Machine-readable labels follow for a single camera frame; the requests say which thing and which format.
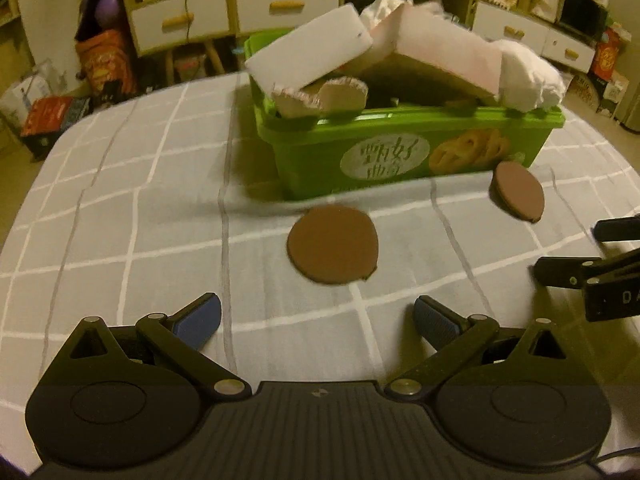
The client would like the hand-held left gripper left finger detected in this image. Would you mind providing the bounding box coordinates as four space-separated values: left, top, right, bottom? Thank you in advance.
67 292 253 401

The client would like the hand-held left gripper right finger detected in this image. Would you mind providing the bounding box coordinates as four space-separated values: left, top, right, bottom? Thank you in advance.
384 295 568 401

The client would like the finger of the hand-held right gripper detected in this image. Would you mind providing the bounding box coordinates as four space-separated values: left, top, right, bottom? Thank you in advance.
591 214 640 246
531 254 640 324

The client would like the brown round foam disc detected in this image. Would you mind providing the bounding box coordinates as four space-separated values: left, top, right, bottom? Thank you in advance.
286 205 380 286
489 161 546 224

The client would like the green plastic bin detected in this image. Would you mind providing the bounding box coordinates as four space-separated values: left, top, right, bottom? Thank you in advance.
243 30 567 202

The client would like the pink foam block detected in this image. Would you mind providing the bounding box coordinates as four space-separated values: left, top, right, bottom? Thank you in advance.
345 2 504 107

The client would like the white foam block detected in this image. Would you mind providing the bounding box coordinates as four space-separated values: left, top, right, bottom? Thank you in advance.
243 2 374 97

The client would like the red printed box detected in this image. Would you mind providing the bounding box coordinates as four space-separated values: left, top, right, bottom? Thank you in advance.
589 29 632 80

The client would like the black microwave oven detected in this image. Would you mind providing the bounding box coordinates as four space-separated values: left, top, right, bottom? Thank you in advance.
556 0 610 42

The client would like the grey mouse plush toy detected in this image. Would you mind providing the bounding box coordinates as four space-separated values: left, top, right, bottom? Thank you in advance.
271 76 370 120

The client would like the red flat box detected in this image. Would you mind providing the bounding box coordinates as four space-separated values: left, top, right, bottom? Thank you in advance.
19 95 92 157

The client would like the orange printed bag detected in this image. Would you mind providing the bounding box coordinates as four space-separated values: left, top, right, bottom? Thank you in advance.
74 29 138 103

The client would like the wooden cabinet with white drawers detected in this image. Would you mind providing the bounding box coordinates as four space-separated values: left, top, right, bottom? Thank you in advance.
116 0 597 78

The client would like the purple ball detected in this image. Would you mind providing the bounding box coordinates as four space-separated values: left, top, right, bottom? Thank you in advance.
94 0 122 28

